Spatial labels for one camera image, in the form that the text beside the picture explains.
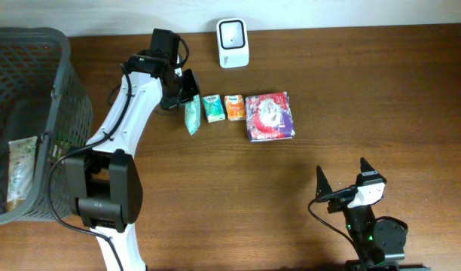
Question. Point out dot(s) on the red purple floral pack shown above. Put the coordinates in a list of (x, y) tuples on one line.
[(269, 117)]

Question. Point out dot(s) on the white tube gold cap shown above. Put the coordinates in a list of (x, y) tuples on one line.
[(22, 153)]

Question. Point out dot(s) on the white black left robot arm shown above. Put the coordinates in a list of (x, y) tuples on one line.
[(104, 186)]

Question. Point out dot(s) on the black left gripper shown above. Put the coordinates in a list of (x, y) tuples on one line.
[(191, 86)]

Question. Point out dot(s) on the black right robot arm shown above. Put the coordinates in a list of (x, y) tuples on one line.
[(379, 242)]

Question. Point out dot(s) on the teal wet wipes pack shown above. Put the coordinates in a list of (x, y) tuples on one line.
[(193, 115)]

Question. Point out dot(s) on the white barcode scanner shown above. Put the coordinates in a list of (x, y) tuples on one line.
[(233, 43)]

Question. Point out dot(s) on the orange tissue pack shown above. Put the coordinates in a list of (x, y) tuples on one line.
[(235, 107)]

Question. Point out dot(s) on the grey plastic mesh basket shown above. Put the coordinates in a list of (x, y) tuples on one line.
[(40, 95)]

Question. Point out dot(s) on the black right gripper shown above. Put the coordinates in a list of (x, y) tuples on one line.
[(323, 187)]

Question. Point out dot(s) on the green tissue pack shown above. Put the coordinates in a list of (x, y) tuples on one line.
[(213, 108)]

